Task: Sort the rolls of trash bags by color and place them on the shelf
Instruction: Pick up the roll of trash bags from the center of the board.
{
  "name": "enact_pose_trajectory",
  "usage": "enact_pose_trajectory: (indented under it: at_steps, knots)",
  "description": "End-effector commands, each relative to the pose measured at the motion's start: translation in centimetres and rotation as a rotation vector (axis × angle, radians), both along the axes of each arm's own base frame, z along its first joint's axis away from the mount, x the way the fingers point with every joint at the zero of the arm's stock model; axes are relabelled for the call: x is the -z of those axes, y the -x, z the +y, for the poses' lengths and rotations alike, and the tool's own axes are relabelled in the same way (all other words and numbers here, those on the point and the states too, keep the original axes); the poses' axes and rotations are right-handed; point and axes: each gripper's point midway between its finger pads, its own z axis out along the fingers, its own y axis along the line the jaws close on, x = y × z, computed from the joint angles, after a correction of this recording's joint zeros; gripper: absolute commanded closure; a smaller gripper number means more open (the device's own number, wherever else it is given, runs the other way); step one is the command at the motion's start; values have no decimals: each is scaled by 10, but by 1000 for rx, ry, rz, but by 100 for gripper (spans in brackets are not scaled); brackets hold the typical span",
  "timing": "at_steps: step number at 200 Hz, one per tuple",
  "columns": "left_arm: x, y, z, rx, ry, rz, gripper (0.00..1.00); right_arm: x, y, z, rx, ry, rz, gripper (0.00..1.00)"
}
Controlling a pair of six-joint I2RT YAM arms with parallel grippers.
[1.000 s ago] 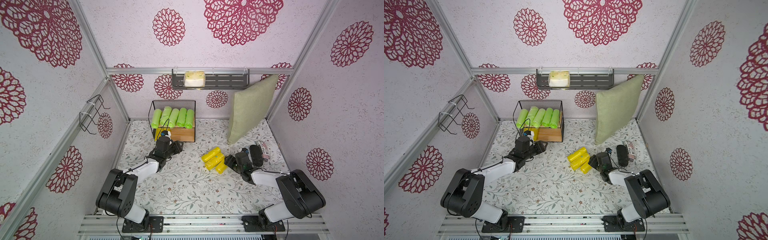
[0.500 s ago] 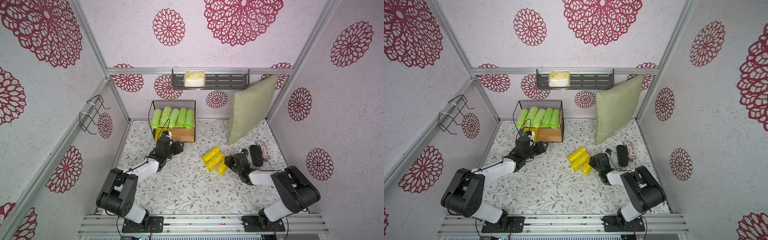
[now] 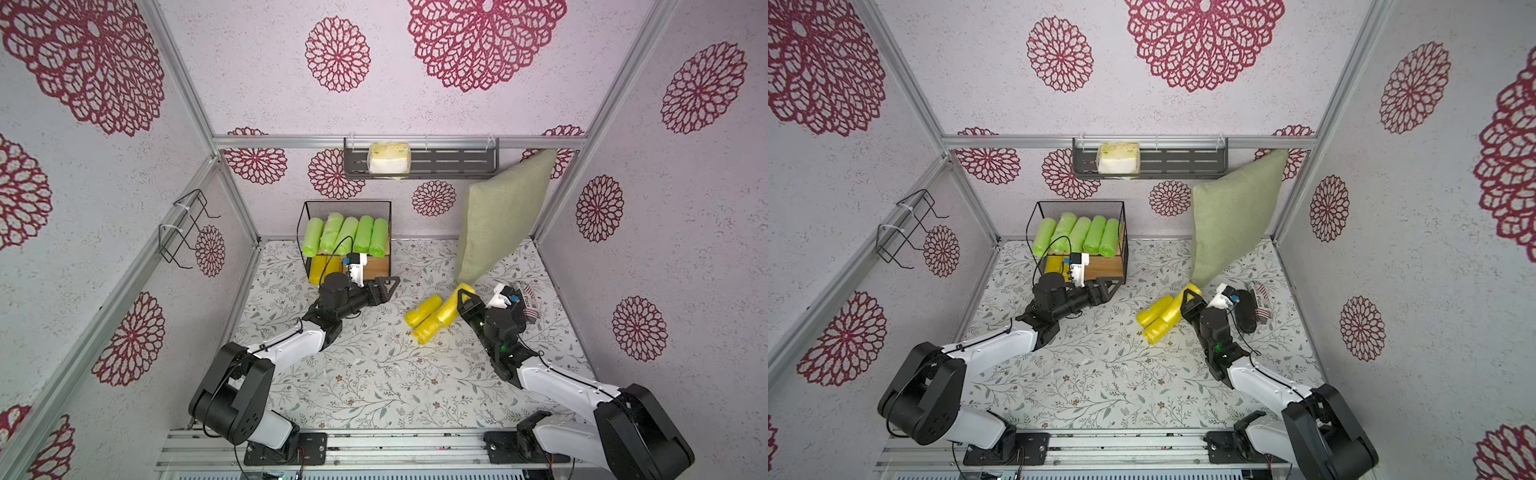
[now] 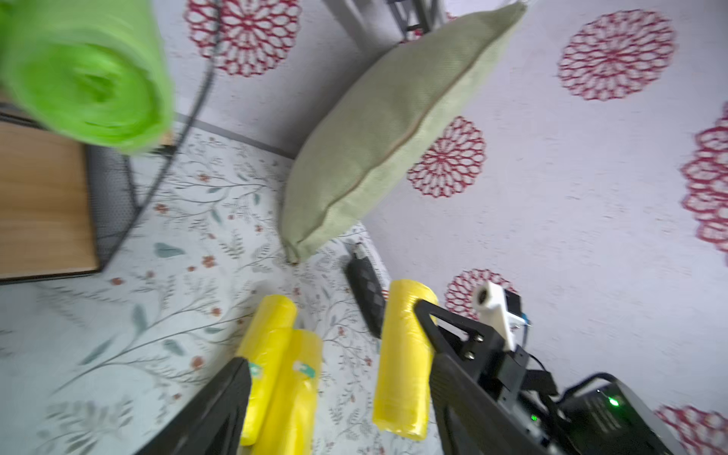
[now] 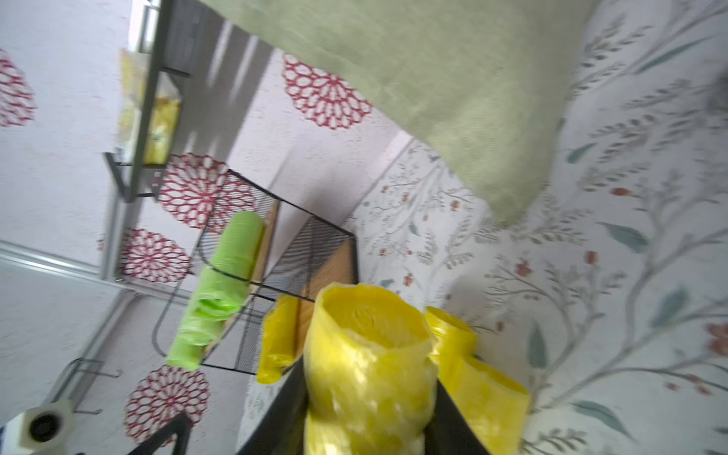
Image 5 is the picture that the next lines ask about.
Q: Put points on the yellow bag roll front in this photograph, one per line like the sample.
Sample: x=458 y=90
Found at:
x=278 y=340

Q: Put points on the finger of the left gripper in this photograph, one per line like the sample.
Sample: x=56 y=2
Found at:
x=178 y=428

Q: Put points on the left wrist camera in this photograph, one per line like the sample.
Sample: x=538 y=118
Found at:
x=41 y=430

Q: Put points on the yellow bag roll top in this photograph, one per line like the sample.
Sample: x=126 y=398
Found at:
x=453 y=339

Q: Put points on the green bag roll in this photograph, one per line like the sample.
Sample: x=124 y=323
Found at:
x=195 y=333
x=224 y=283

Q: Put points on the black wire wooden shelf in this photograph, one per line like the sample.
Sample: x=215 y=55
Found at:
x=302 y=254

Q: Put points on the green cushion pillow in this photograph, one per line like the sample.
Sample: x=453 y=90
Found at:
x=483 y=83

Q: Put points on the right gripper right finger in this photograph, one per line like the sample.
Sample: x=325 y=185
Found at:
x=447 y=432

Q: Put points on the grey wall mounted rack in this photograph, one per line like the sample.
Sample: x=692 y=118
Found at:
x=156 y=70

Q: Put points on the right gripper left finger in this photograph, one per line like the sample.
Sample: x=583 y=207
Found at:
x=281 y=430

